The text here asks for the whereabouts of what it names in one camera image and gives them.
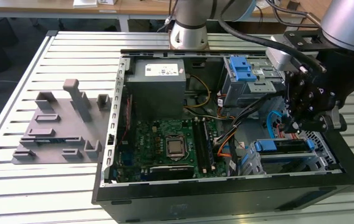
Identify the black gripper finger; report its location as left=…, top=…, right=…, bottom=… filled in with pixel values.
left=298, top=107, right=349, bottom=133
left=282, top=70, right=315, bottom=134

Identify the orange black power wire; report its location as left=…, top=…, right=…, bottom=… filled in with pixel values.
left=277, top=122, right=301, bottom=140

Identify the hard disk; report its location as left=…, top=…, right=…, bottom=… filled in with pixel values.
left=254, top=139, right=314, bottom=155

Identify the metal disk bay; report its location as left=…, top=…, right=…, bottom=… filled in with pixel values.
left=238, top=137, right=337, bottom=175

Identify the metal optical drive cage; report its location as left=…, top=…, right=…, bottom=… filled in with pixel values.
left=222, top=56, right=287, bottom=108

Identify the blue plastic drive latch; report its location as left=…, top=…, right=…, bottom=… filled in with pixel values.
left=230, top=57, right=257, bottom=82

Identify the installed RAM stick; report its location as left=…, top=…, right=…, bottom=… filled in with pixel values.
left=203, top=119, right=218, bottom=170

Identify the black RAM slot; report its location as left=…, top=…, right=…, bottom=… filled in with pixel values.
left=193, top=118, right=207, bottom=173

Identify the black CPU socket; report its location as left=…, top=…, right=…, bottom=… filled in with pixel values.
left=163, top=133, right=191, bottom=162

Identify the silver CPU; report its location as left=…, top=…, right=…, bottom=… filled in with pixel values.
left=166, top=139, right=186, bottom=157

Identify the grey power supply unit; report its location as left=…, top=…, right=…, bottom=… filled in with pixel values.
left=123, top=59, right=187, bottom=121

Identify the black open PC case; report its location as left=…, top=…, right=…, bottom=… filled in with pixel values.
left=90, top=49, right=354, bottom=224

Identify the green motherboard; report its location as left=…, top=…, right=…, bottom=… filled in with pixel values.
left=114, top=118, right=227, bottom=182

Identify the black graphics card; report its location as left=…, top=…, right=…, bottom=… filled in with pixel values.
left=148, top=164, right=195, bottom=181

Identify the grey parts rack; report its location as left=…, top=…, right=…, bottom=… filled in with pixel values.
left=11, top=78, right=114, bottom=166

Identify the wooden desk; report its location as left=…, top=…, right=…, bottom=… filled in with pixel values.
left=0, top=0, right=309, bottom=35

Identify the large white box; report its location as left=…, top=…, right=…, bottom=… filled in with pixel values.
left=72, top=0, right=99, bottom=9

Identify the blue data wire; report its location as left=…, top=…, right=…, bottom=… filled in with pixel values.
left=266, top=109, right=283, bottom=141

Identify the black cable bundle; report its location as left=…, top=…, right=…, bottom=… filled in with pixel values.
left=214, top=93, right=286, bottom=177

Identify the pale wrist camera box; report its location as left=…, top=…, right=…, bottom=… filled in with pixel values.
left=266, top=48, right=305, bottom=71

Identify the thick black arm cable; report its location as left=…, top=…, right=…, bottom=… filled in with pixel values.
left=217, top=18, right=326, bottom=73

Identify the yellow wire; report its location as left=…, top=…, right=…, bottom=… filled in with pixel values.
left=182, top=74, right=213, bottom=109

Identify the black cord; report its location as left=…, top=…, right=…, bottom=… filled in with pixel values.
left=254, top=4, right=266, bottom=23

